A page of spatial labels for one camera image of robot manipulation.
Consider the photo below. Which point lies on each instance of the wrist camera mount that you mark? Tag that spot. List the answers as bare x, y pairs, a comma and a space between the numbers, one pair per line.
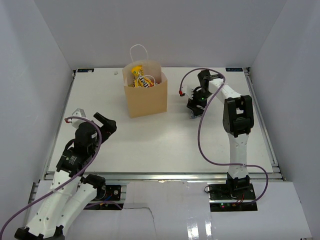
186, 91
78, 117

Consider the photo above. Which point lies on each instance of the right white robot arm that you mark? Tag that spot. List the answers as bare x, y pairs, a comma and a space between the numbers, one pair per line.
237, 121

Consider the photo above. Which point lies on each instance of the silver foil snack packet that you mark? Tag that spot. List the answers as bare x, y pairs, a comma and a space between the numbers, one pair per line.
192, 116

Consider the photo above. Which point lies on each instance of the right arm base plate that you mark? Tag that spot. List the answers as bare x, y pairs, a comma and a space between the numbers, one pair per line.
222, 201

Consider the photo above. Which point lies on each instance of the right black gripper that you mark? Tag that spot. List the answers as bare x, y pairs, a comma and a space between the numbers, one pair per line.
194, 102

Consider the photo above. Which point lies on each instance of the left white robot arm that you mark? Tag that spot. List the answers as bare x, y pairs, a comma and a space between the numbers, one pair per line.
70, 191

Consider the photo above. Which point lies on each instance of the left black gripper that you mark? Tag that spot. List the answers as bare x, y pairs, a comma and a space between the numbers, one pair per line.
108, 127

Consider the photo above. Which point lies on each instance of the aluminium table frame rail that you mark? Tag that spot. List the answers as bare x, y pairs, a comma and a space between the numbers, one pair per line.
175, 176

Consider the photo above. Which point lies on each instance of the brown paper bag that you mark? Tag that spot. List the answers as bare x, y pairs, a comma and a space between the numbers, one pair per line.
145, 101

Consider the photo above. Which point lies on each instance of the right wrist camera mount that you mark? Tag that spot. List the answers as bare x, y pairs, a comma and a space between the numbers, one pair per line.
186, 91

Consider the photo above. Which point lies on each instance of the yellow M&M's packet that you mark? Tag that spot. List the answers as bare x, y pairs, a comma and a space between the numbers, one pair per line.
140, 79

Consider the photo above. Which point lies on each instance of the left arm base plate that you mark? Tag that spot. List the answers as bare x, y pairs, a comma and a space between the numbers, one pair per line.
109, 193

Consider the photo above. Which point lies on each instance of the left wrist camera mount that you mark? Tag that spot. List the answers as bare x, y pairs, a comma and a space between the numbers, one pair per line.
78, 117

